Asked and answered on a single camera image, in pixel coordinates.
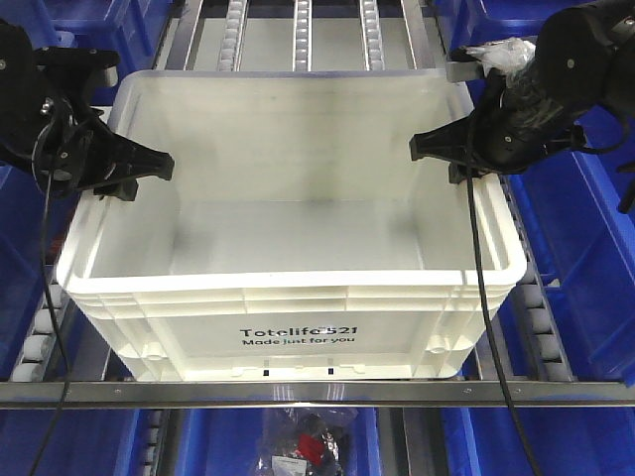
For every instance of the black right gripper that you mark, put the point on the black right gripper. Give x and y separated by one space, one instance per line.
517 122

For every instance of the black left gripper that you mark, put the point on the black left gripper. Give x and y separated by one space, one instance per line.
74 150

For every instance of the white plastic tote bin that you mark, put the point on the white plastic tote bin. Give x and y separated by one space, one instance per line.
296 240

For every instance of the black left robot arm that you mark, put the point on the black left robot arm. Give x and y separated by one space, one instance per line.
50 131

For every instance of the blue bin right front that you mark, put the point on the blue bin right front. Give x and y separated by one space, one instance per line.
584 249

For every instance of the blue bin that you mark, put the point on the blue bin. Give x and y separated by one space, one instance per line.
496 25
133 29
231 441
584 249
22 202
84 442
565 441

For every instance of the blue bin right rear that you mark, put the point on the blue bin right rear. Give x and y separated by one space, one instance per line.
496 25

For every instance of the blue bin left front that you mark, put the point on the blue bin left front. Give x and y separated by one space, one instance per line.
22 202

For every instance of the blue bin left rear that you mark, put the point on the blue bin left rear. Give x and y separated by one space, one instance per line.
133 29

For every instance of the blue bin lower left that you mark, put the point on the blue bin lower left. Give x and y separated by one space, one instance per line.
84 442

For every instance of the blue bin lower middle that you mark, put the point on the blue bin lower middle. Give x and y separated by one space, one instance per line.
231 441

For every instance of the blue bin lower right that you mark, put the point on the blue bin lower right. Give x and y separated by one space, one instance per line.
565 441

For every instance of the roller track rear right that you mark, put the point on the roller track rear right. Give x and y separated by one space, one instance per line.
371 35

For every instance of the roller track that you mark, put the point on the roller track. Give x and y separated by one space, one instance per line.
230 51
37 349
302 35
544 351
371 35

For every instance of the roller track rear left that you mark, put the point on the roller track rear left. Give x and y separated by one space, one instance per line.
230 51

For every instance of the roller track right side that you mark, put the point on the roller track right side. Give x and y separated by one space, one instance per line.
544 351

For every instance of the roller track rear middle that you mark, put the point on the roller track rear middle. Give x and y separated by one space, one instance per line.
302 35

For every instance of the roller track left side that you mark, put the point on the roller track left side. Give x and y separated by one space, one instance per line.
37 349

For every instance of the clear bag with parts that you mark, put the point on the clear bag with parts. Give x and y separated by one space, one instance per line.
305 441

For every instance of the steel shelf front rail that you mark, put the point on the steel shelf front rail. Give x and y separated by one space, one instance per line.
136 395

